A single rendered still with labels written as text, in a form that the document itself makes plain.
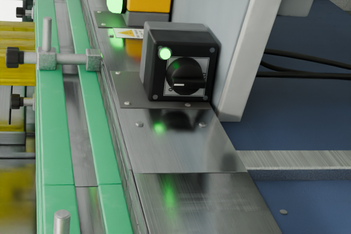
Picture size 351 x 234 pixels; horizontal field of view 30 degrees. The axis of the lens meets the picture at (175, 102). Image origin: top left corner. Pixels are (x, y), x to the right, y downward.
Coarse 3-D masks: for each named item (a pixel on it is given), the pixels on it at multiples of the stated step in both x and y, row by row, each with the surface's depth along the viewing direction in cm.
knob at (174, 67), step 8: (176, 64) 78; (184, 64) 77; (192, 64) 78; (168, 72) 79; (176, 72) 77; (184, 72) 78; (192, 72) 78; (200, 72) 78; (168, 80) 79; (176, 80) 77; (184, 80) 77; (192, 80) 77; (200, 80) 77; (176, 88) 78; (184, 88) 78; (192, 88) 79
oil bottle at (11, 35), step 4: (0, 32) 135; (4, 32) 135; (8, 32) 135; (12, 32) 135; (16, 32) 136; (20, 32) 136; (24, 32) 136; (28, 32) 136; (32, 32) 137; (0, 36) 133; (4, 36) 133; (8, 36) 133; (12, 36) 134; (16, 36) 134; (20, 36) 134; (24, 36) 134; (28, 36) 135; (32, 36) 135; (16, 40) 132; (20, 40) 133; (24, 40) 133; (28, 40) 133; (32, 40) 133
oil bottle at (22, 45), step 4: (0, 40) 130; (4, 40) 131; (8, 40) 131; (12, 40) 131; (0, 44) 128; (4, 44) 129; (8, 44) 129; (12, 44) 129; (16, 44) 129; (20, 44) 130; (24, 44) 130; (28, 44) 130; (32, 44) 130; (0, 48) 127; (4, 48) 127; (20, 48) 128; (24, 48) 128; (28, 48) 128; (32, 48) 129
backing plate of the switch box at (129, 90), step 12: (120, 72) 88; (132, 72) 89; (120, 84) 85; (132, 84) 85; (120, 96) 81; (132, 96) 82; (144, 96) 82; (156, 108) 80; (168, 108) 80; (180, 108) 80; (192, 108) 81; (204, 108) 81
